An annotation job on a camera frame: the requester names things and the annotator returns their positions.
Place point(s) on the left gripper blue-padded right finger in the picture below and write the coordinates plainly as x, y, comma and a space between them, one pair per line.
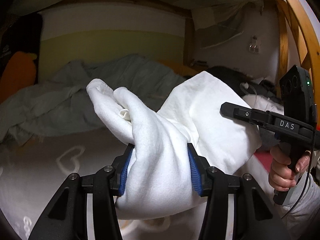
254, 215

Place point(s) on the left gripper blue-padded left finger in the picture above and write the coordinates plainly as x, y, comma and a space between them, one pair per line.
65, 216

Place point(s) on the white t-shirt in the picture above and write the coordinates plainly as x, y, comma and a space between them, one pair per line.
159, 178

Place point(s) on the person's right hand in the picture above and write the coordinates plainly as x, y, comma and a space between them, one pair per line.
281, 177

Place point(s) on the red notebook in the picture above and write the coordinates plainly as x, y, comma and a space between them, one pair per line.
265, 159

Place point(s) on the white crumpled cloth pile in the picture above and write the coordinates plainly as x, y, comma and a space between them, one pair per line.
260, 102

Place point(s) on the grey printed bed sheet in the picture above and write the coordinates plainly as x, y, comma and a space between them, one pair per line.
32, 173

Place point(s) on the orange pillow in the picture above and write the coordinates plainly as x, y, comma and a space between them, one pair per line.
20, 72

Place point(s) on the yellow-green white headboard cushion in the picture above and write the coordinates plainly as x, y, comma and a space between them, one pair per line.
100, 32

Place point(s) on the wooden curved bed rail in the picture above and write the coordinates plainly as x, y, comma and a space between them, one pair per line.
305, 39

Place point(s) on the wall power socket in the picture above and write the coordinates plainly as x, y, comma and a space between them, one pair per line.
254, 45

